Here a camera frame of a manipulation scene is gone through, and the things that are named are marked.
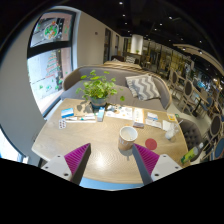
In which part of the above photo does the group of ceiling spotlights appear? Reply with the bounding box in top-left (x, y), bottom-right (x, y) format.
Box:
top-left (118, 0), bottom-right (204, 54)

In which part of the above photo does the group of dining chairs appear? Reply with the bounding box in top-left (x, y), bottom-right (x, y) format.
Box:
top-left (166, 68), bottom-right (224, 161)

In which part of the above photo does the black-framed decorated window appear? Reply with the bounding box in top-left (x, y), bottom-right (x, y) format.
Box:
top-left (26, 9), bottom-right (77, 116)

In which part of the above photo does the dark tufted armchair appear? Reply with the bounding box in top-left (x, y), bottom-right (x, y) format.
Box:
top-left (176, 118), bottom-right (205, 161)

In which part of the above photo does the yellow square card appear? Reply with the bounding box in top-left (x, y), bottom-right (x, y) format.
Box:
top-left (166, 113), bottom-right (178, 123)

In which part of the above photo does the brown mug with white inside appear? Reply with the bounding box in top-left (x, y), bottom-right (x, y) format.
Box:
top-left (117, 125), bottom-right (139, 152)

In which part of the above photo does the white printed leaflet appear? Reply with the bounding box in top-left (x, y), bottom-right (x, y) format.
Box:
top-left (145, 118), bottom-right (163, 129)

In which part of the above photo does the flat round red coaster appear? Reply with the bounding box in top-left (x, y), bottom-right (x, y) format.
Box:
top-left (144, 137), bottom-right (158, 151)

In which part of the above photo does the clear plastic cup with straw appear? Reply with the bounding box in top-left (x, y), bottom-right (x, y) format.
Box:
top-left (164, 119), bottom-right (184, 143)

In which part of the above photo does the small blue white carton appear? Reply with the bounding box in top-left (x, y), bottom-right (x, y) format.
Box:
top-left (96, 106), bottom-right (106, 122)

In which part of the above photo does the grey white zigzag cushion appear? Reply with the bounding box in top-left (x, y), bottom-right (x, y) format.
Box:
top-left (125, 73), bottom-right (162, 102)

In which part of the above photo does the white orange flat box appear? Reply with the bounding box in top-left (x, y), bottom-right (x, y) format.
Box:
top-left (132, 107), bottom-right (145, 130)

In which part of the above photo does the white paper napkin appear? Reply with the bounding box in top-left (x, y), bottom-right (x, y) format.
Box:
top-left (162, 119), bottom-right (174, 132)

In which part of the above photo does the wooden phone stand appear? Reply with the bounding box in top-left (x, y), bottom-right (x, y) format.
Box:
top-left (73, 101), bottom-right (94, 118)

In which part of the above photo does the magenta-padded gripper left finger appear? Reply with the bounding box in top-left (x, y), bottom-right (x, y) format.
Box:
top-left (40, 142), bottom-right (92, 186)

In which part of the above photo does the white printed menu sheet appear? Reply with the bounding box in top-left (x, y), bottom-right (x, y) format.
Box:
top-left (105, 104), bottom-right (134, 121)

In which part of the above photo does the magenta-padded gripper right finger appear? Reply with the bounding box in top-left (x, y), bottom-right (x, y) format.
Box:
top-left (131, 143), bottom-right (184, 186)

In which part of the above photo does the blue white card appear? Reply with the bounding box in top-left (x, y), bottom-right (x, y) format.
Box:
top-left (60, 107), bottom-right (75, 119)

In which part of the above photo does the grey curved sofa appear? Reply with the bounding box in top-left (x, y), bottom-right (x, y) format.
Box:
top-left (60, 64), bottom-right (173, 111)

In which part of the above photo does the green potted plant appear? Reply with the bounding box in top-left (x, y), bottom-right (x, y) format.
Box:
top-left (75, 69), bottom-right (126, 108)

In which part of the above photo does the white round pillar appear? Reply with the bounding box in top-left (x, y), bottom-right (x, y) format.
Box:
top-left (130, 34), bottom-right (144, 55)

